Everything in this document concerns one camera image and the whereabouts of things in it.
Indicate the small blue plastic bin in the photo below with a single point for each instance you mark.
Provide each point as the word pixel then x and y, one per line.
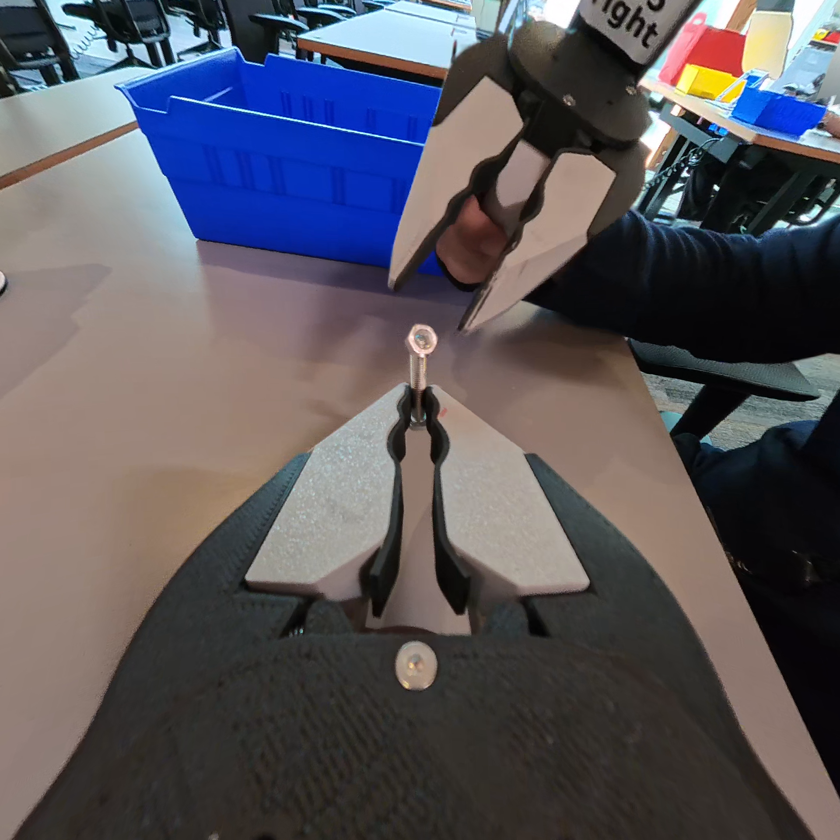
pixel 778 111

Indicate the silver hex bolt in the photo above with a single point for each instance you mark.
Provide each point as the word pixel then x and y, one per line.
pixel 418 380

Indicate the silver hex nut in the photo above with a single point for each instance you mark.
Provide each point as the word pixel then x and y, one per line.
pixel 422 340

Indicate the person's right hand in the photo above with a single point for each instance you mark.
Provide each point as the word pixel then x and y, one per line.
pixel 466 239

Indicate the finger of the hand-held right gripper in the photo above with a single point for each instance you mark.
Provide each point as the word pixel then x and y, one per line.
pixel 564 216
pixel 453 144

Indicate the wood-edged grey table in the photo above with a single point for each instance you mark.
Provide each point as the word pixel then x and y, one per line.
pixel 380 36

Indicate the black frame desk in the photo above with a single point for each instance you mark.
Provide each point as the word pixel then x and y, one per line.
pixel 787 148

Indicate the yellow plastic bin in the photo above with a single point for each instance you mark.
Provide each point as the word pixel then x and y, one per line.
pixel 705 80

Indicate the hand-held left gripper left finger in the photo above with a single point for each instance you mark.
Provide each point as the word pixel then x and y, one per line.
pixel 334 518

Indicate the red plastic bin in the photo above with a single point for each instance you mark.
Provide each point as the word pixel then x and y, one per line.
pixel 715 46

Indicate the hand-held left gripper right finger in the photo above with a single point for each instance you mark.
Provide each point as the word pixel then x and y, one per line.
pixel 505 518

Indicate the person's dark clothed body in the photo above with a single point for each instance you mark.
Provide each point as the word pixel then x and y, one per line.
pixel 774 525

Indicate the person's black office chair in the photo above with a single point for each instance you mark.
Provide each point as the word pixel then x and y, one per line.
pixel 722 374

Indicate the person's right forearm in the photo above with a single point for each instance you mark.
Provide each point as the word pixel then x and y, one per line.
pixel 689 289

